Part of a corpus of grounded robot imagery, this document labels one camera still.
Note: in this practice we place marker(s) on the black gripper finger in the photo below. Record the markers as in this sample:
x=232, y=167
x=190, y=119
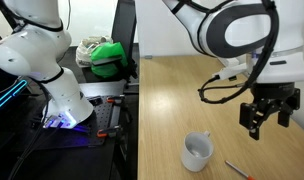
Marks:
x=283, y=118
x=250, y=120

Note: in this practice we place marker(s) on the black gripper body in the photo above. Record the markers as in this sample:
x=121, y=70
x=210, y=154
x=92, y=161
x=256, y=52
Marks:
x=273, y=98

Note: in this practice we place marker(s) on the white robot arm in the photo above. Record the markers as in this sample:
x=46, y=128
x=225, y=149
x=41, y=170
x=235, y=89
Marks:
x=271, y=29

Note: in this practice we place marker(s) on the green bag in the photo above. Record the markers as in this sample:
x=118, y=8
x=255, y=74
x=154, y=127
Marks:
x=104, y=57

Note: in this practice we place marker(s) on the white plastic bag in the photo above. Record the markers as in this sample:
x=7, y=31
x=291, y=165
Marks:
x=87, y=46

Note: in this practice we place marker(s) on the white ceramic mug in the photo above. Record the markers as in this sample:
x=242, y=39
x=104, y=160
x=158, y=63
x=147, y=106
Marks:
x=196, y=151

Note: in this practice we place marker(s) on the black orange clamp far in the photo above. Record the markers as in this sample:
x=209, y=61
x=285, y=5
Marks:
x=115, y=99

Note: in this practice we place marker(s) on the black orange clamp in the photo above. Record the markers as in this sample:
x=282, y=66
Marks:
x=108, y=131
x=115, y=99

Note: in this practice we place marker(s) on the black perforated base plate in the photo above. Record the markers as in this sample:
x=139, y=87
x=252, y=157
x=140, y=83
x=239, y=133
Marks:
x=63, y=131

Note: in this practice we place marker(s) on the black orange clamp near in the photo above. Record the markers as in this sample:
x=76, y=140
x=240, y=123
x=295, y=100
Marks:
x=108, y=131

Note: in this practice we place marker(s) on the black monitor stand panel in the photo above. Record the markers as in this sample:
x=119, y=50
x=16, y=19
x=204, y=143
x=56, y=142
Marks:
x=123, y=31

